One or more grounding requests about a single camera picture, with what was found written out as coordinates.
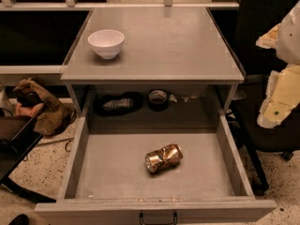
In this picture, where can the black office chair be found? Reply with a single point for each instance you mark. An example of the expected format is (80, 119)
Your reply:
(255, 18)

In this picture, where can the black tape roll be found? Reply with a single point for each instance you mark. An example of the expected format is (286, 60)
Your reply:
(157, 100)

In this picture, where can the crushed orange soda can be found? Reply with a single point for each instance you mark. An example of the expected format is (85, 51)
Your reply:
(163, 158)

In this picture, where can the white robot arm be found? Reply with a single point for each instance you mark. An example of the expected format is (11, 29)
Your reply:
(288, 49)

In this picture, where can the black and grey shoe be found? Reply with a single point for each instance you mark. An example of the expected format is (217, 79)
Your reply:
(109, 106)

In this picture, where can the black tray stand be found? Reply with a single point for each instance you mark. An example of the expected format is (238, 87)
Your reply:
(17, 139)

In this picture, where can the grey cabinet counter unit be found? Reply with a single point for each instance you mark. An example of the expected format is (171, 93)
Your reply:
(162, 44)

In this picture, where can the grey open top drawer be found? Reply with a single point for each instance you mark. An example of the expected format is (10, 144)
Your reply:
(177, 167)

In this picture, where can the black drawer handle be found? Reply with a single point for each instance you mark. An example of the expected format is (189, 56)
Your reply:
(158, 220)

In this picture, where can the white ceramic bowl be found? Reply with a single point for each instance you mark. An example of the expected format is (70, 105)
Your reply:
(106, 43)

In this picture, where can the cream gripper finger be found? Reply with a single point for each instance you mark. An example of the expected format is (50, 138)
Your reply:
(282, 96)
(270, 39)

